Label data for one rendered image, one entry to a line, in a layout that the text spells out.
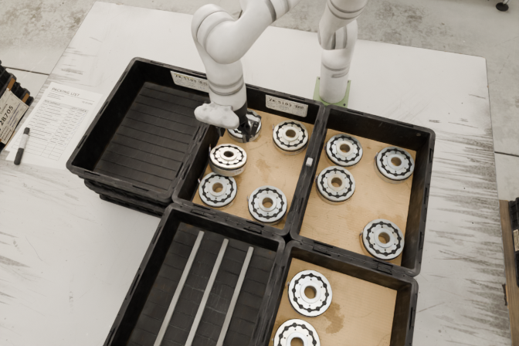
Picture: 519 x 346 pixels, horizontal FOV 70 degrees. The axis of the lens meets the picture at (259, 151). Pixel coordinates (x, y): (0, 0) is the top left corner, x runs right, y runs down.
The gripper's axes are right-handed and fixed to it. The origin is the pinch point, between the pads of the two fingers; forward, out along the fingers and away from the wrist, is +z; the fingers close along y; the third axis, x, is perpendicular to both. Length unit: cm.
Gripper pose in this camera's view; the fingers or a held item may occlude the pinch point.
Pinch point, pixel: (233, 133)
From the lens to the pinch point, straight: 89.4
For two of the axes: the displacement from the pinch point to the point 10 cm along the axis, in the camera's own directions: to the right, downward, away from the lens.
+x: -3.2, 8.3, -4.6
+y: -9.5, -2.7, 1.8
